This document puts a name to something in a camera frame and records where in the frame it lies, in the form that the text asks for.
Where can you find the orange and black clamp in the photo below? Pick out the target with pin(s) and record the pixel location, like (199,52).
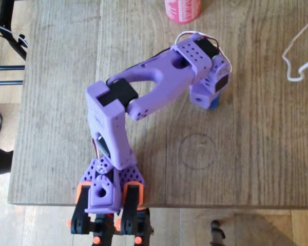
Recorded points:
(132,202)
(82,205)

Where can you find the purple robot arm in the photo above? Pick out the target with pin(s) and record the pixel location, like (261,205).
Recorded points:
(154,77)

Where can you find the blue toy brick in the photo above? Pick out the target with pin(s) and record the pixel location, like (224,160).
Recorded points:
(215,103)

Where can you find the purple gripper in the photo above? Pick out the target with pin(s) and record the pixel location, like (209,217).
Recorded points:
(201,99)

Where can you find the black metal bar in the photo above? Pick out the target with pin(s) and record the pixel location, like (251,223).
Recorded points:
(7,68)
(6,83)

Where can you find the purple robot base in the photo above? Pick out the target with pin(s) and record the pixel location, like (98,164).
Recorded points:
(133,175)

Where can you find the red cup with white print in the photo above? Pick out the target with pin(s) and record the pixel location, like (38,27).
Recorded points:
(182,10)

